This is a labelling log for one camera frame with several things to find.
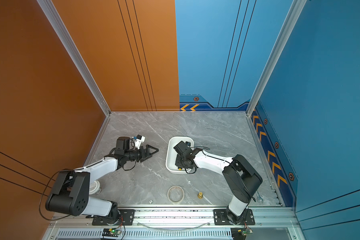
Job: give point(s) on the aluminium frame rail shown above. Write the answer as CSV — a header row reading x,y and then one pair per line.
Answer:
x,y
197,222

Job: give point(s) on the white cup behind arm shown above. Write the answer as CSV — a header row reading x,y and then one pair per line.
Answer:
x,y
95,188

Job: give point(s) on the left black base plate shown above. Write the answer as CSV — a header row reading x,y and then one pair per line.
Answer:
x,y
123,217

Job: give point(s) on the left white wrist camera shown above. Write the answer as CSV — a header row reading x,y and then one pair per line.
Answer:
x,y
138,140

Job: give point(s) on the right circuit board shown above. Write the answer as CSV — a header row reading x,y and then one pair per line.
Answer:
x,y
240,233

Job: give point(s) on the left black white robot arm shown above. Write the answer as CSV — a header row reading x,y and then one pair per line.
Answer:
x,y
70,194

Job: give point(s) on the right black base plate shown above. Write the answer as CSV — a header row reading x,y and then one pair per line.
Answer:
x,y
226,217

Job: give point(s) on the left green circuit board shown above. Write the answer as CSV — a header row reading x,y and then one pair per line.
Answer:
x,y
111,233

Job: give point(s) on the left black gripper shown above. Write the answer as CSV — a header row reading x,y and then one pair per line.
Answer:
x,y
143,156

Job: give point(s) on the white plastic bin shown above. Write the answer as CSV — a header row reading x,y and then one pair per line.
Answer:
x,y
172,154

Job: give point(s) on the clear tape roll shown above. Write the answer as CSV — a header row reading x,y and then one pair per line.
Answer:
x,y
176,194

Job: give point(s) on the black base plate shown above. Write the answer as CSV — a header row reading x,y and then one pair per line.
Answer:
x,y
123,217
226,217

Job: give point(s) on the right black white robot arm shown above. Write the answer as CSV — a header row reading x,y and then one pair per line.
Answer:
x,y
241,177

